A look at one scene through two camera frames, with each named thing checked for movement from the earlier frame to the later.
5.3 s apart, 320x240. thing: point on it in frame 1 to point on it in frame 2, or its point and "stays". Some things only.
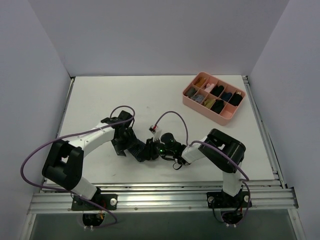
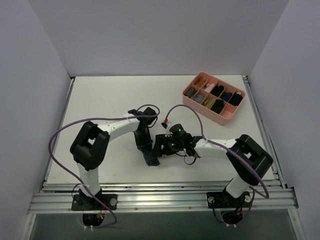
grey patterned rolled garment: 198,98 stays
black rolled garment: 217,90 stays
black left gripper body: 129,139 to 144,144
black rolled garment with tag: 236,99 stays
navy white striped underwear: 137,148 to 151,160
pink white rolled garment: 209,87 stays
